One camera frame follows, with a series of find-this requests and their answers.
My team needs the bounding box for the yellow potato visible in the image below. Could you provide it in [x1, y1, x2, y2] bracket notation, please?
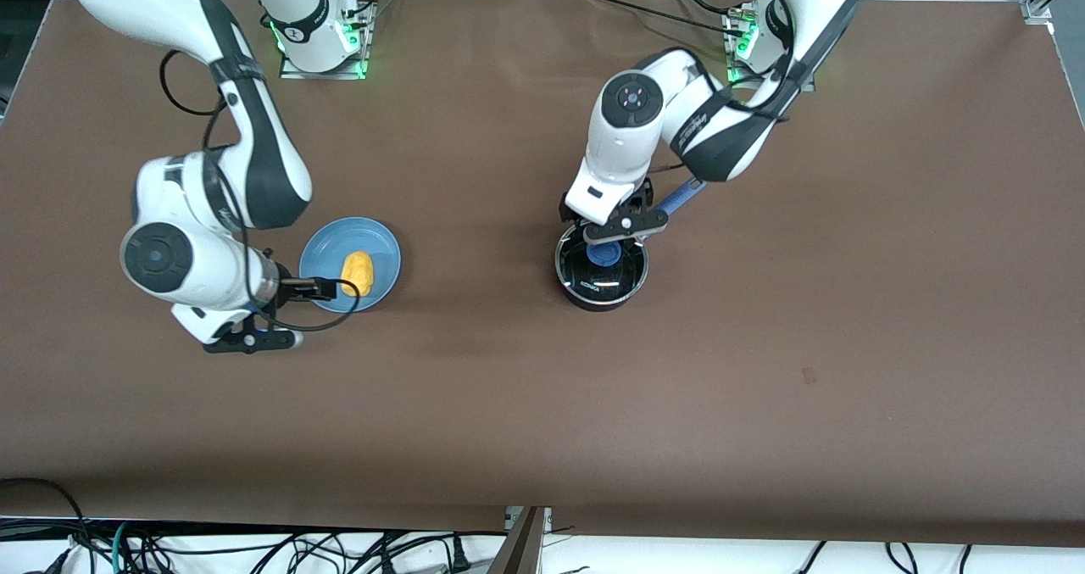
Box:
[339, 251, 376, 298]

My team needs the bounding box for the glass lid with blue knob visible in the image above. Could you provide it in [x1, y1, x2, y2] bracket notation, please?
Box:
[557, 222, 649, 304]

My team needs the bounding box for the blue round plate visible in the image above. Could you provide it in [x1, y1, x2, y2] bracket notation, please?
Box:
[298, 216, 403, 314]

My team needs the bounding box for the brown table cover sheet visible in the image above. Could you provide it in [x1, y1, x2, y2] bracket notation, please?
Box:
[0, 0, 1085, 548]

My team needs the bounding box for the aluminium profile beam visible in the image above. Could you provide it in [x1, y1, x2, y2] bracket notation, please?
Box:
[487, 506, 554, 574]

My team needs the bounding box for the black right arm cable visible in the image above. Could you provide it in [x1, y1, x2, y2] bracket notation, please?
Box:
[159, 48, 361, 334]

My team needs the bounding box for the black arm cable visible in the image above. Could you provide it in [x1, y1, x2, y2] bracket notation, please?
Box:
[159, 48, 361, 334]
[648, 0, 802, 176]

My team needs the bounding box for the dark pot with blue handle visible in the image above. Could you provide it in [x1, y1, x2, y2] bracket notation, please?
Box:
[555, 177, 709, 312]

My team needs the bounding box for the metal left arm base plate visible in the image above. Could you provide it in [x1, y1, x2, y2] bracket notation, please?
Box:
[726, 64, 816, 93]

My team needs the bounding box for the long black table cable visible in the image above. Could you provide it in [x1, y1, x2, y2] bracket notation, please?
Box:
[581, 0, 751, 36]

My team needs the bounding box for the short curved black cable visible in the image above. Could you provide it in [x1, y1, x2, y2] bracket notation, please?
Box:
[674, 0, 751, 20]

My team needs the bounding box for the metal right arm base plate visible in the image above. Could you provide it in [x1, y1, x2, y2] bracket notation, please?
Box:
[280, 48, 368, 81]

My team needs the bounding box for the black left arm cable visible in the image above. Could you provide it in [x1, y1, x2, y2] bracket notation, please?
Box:
[648, 0, 802, 176]

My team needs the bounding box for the black looping floor cable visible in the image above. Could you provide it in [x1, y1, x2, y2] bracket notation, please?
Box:
[0, 476, 90, 574]

